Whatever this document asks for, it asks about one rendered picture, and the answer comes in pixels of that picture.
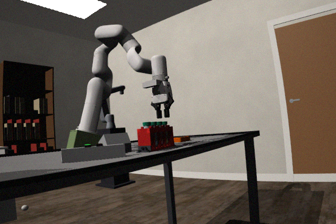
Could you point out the orange digital multimeter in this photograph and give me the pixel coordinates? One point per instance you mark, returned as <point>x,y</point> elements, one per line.
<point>182,139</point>

